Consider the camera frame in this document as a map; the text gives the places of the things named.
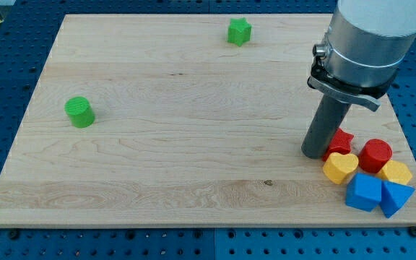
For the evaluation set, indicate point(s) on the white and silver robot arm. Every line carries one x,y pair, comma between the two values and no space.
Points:
359,54

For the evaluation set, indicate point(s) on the green star block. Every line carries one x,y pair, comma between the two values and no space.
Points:
239,31

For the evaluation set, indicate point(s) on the red star block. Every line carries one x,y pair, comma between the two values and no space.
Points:
340,143

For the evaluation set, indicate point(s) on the light wooden board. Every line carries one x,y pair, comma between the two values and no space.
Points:
189,132

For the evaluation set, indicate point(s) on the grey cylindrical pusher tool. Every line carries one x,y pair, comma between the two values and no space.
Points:
327,119

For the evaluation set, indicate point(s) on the green cylinder block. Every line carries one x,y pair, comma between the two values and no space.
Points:
79,112

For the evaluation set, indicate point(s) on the yellow heart block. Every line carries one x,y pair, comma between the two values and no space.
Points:
338,166

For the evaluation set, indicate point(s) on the blue cube block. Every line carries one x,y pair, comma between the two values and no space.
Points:
363,192

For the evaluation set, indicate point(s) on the red cylinder block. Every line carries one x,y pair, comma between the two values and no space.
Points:
374,155

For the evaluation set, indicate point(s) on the yellow hexagon block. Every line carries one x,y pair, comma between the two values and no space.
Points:
395,171

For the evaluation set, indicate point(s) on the blue triangle block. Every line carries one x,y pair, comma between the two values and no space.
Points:
394,196

